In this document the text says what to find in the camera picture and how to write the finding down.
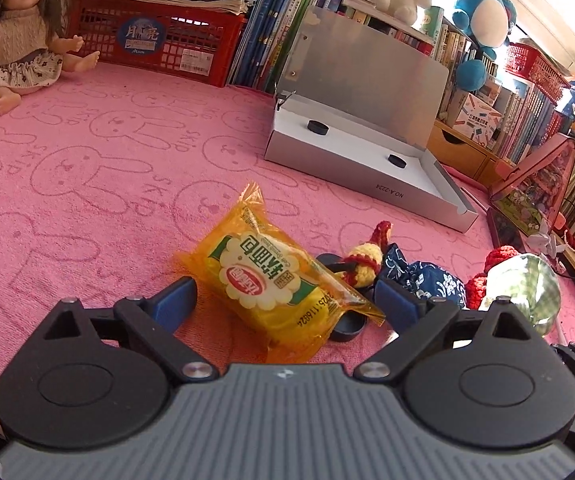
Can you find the white colourful printed box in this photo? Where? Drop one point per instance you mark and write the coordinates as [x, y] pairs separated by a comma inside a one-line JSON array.
[[477, 115]]

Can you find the yellow snack packet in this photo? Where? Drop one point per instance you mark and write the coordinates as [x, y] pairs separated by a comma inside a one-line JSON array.
[[262, 280]]

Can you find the big blue plush toy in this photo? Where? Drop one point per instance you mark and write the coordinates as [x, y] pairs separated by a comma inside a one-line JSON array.
[[482, 15]]

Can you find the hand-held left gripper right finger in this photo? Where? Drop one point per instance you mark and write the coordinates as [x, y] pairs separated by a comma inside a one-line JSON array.
[[397, 305]]

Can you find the blue floral pouch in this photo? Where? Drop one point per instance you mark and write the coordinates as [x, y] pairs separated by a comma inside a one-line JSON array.
[[432, 280]]

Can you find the row of shelf books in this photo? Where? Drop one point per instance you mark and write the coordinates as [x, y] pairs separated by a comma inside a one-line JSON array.
[[522, 110]]

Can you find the green checked cloth toy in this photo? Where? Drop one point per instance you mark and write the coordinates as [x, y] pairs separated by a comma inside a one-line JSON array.
[[527, 285]]

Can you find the pink triangular case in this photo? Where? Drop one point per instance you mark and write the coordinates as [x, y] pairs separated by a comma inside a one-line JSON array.
[[542, 160]]

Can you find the row of blue books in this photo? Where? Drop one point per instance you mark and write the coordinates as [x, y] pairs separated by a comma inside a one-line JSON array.
[[267, 20]]

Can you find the silver cardboard box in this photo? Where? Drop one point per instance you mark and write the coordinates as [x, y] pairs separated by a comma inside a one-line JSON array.
[[347, 160]]

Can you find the large red plastic basket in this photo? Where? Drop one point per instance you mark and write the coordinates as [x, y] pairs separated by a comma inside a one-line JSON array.
[[97, 25]]

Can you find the row of small books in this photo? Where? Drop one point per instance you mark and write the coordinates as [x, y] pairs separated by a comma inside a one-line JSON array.
[[447, 35]]

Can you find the white paper origami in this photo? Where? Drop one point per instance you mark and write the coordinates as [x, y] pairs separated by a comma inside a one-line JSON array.
[[542, 242]]

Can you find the black smartphone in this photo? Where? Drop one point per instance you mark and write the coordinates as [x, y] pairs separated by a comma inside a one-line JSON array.
[[505, 230]]

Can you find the pink rabbit-print blanket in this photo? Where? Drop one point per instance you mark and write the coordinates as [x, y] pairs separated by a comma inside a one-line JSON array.
[[92, 185]]

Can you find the wooden drawer organizer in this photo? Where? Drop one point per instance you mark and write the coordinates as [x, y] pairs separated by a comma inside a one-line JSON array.
[[460, 152]]

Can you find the black round lid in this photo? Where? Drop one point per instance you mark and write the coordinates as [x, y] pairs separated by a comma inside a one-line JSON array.
[[328, 261], [396, 160], [318, 126], [347, 329]]

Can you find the white thin stick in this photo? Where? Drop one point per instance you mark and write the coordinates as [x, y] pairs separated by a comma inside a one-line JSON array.
[[475, 199]]

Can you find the small red basket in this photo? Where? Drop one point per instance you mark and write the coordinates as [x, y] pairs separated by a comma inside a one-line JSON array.
[[537, 67]]

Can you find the yellow red crochet toy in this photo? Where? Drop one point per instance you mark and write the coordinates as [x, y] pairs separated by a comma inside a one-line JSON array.
[[365, 255]]

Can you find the long-haired doll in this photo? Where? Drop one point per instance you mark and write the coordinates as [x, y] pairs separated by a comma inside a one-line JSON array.
[[17, 35]]

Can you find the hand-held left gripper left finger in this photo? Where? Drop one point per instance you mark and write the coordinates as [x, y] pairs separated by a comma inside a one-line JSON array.
[[180, 301]]

